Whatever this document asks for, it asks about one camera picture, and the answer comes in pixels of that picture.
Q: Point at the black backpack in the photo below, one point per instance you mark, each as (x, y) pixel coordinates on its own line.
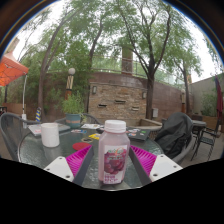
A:
(175, 131)

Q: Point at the black metal chair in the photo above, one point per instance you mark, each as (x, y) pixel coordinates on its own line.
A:
(206, 138)

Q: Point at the yellow card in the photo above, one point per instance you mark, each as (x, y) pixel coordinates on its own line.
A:
(94, 136)

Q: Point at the white sticker sheet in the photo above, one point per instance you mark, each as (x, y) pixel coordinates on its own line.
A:
(90, 126)

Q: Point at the flat round red coaster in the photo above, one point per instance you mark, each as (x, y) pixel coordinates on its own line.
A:
(80, 146)

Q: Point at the black laptop with stickers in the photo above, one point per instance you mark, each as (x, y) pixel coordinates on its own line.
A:
(138, 133)

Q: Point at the pink juice bottle white cap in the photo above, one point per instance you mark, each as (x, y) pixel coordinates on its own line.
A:
(113, 150)

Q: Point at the blue yellow striped cone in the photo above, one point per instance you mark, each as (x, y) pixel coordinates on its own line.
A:
(38, 115)

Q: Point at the grey woven chair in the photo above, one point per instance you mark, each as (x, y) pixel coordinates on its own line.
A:
(185, 151)
(10, 133)
(90, 118)

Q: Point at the white cup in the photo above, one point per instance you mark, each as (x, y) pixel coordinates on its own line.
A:
(50, 135)

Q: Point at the silver laptop with stickers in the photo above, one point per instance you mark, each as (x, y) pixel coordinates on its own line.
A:
(35, 129)

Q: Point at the green plant in teal pot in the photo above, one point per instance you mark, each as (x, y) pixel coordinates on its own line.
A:
(73, 106)

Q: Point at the orange canopy tent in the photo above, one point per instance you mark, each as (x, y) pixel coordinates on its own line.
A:
(11, 68)

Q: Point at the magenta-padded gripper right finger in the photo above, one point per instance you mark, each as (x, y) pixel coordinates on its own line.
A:
(145, 160)

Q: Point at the lamp post with globe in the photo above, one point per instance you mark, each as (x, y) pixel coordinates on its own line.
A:
(70, 83)

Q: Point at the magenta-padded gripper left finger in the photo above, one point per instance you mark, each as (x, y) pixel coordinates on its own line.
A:
(78, 160)

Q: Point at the closed dark red umbrella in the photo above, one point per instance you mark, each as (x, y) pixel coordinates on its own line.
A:
(219, 100)

